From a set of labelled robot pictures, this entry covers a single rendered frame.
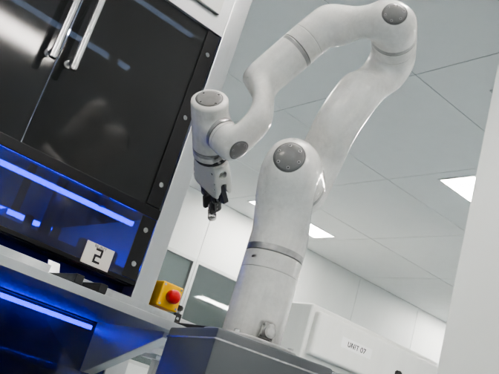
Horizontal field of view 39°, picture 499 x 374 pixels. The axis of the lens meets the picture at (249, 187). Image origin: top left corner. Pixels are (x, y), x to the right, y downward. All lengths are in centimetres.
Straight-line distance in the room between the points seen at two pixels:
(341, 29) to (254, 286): 61
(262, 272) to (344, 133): 36
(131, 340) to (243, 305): 44
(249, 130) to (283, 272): 32
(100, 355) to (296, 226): 68
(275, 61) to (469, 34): 248
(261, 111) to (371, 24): 30
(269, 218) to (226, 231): 642
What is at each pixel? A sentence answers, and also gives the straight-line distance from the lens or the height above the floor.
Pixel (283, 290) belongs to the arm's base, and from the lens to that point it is 139.
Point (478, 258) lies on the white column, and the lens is 296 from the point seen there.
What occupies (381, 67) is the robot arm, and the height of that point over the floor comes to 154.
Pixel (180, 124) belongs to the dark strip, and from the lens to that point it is 209.
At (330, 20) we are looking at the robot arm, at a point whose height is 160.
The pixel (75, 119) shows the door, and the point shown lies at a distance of 194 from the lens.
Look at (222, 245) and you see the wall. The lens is 781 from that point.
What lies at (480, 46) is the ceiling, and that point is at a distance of 407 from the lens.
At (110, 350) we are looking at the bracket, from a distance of 182.
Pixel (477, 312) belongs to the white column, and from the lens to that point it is 288.
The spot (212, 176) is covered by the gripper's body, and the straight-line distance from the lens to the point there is 165.
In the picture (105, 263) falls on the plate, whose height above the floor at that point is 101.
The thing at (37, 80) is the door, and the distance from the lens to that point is 192.
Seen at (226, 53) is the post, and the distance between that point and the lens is 224.
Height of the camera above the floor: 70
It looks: 19 degrees up
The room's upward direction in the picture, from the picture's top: 17 degrees clockwise
